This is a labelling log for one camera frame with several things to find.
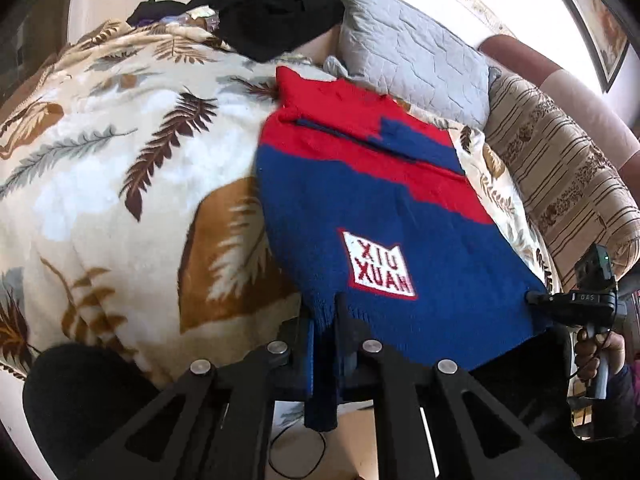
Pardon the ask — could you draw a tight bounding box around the grey quilted pillow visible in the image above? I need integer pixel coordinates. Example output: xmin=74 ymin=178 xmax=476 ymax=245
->
xmin=322 ymin=0 xmax=501 ymax=131

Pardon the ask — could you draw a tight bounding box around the beige striped cushion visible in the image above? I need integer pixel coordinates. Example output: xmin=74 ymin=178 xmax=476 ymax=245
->
xmin=482 ymin=67 xmax=640 ymax=286

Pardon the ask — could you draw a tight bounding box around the leaf print blanket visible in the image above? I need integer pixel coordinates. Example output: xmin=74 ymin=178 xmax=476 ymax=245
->
xmin=0 ymin=19 xmax=556 ymax=391

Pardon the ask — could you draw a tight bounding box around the black cable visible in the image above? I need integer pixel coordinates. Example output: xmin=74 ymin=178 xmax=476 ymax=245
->
xmin=267 ymin=427 xmax=328 ymax=479

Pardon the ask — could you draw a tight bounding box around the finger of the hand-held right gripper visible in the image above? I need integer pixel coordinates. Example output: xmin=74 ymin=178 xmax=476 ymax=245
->
xmin=525 ymin=290 xmax=556 ymax=312

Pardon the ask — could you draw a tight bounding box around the person's right hand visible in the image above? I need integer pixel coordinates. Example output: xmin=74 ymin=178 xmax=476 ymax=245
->
xmin=572 ymin=327 xmax=627 ymax=386

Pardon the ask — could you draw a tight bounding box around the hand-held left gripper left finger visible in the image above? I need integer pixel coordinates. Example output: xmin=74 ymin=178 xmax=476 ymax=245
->
xmin=70 ymin=312 xmax=321 ymax=480

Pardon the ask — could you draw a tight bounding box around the black fuzzy cloth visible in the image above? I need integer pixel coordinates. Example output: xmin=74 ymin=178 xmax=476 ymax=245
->
xmin=22 ymin=344 xmax=168 ymax=480

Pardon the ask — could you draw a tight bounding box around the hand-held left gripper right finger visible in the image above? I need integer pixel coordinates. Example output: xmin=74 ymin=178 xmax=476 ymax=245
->
xmin=332 ymin=292 xmax=581 ymax=480

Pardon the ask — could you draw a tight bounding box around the dark purple cloth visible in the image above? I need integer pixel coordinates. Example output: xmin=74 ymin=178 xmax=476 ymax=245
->
xmin=126 ymin=0 xmax=190 ymax=28

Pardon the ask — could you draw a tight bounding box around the person's right forearm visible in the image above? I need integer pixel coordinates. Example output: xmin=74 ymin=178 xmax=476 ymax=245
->
xmin=592 ymin=332 xmax=640 ymax=443

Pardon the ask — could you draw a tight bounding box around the framed wall picture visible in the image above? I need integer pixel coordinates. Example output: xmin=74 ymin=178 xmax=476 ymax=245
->
xmin=542 ymin=0 xmax=632 ymax=93

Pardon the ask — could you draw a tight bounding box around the red and blue knitted sweater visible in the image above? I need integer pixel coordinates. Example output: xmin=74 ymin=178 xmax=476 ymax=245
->
xmin=254 ymin=66 xmax=556 ymax=433

